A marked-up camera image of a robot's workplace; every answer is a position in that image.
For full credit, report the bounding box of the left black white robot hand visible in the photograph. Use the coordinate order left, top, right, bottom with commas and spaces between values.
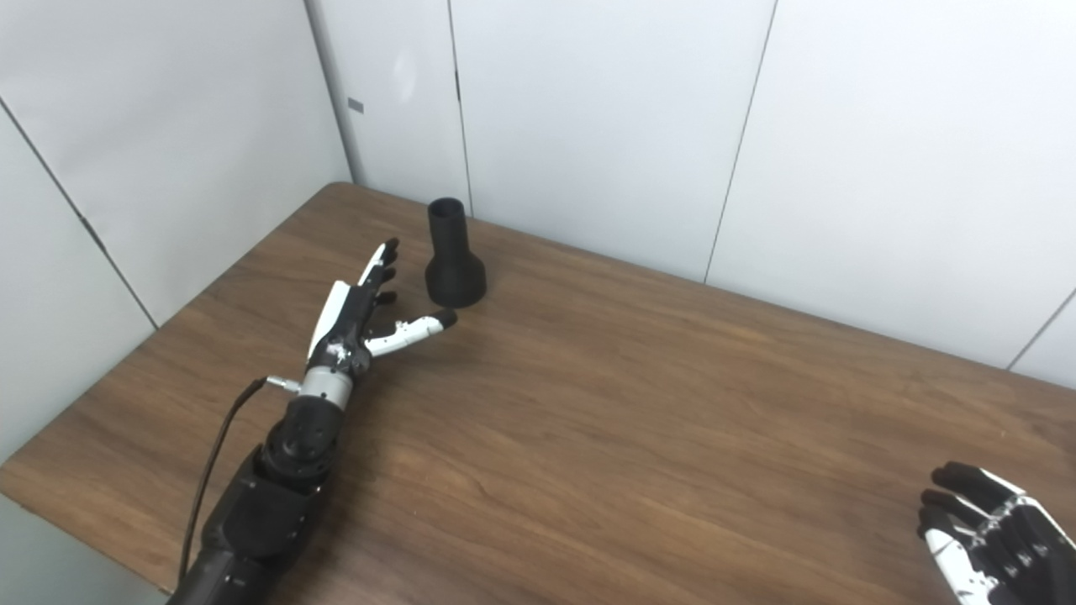
305, 238, 459, 379

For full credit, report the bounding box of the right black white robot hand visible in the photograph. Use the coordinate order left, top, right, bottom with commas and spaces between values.
916, 461, 1076, 605

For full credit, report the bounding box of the black flared nozzle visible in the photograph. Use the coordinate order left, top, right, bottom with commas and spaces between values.
425, 197, 488, 308

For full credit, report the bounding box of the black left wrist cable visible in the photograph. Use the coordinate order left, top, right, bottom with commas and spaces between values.
177, 376, 302, 582

